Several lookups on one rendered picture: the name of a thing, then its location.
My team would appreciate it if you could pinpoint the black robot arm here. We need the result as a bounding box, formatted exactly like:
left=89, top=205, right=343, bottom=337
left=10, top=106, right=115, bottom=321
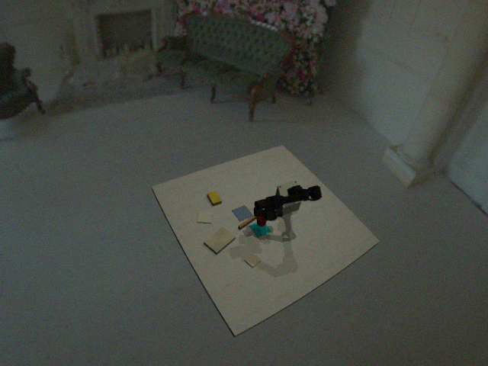
left=255, top=185, right=322, bottom=220

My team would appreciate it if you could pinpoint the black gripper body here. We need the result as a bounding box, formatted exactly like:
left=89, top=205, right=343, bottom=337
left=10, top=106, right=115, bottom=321
left=254, top=208, right=283, bottom=217

